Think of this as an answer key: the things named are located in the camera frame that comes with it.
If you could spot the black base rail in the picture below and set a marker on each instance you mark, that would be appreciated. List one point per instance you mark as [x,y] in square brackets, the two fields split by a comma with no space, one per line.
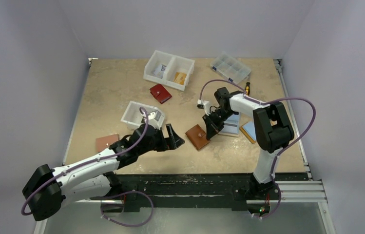
[235,191]

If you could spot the yellow black screwdriver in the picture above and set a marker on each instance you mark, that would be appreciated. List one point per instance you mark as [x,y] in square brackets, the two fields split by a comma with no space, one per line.
[247,88]

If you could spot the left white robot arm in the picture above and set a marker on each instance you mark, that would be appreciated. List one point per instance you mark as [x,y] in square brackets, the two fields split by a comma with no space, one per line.
[50,189]

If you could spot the patterned card in bin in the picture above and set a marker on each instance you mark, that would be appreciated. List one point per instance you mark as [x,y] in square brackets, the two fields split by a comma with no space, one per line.
[159,70]

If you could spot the clear plastic organizer box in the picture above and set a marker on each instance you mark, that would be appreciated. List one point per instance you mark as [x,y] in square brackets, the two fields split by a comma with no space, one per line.
[230,68]

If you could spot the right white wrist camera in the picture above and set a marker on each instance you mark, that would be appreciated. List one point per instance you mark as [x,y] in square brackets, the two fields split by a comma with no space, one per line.
[204,105]

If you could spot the white two-compartment bin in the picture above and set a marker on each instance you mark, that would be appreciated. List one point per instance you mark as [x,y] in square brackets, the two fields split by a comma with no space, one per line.
[174,64]

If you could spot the pink leather card holder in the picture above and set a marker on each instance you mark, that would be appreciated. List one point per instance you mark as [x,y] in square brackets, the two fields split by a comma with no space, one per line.
[104,142]

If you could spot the small white plastic bin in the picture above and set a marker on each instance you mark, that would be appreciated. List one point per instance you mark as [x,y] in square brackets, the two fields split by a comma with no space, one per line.
[133,118]

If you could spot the gold card in bin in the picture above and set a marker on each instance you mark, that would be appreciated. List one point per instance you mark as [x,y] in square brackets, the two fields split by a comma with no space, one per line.
[179,78]

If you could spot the red leather card holder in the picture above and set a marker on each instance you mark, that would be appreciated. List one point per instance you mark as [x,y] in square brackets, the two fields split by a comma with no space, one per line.
[159,92]

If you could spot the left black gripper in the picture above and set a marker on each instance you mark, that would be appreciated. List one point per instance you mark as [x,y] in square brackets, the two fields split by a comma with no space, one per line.
[173,142]

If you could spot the tan leather card holder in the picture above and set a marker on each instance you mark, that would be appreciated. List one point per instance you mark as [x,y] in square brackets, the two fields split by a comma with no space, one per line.
[197,136]

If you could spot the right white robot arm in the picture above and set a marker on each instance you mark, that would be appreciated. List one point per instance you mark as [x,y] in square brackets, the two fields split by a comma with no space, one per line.
[272,127]

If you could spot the blue card white tray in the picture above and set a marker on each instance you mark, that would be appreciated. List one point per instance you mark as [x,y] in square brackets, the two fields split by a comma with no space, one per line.
[231,126]

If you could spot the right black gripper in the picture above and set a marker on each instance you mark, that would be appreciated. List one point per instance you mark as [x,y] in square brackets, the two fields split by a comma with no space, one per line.
[214,117]

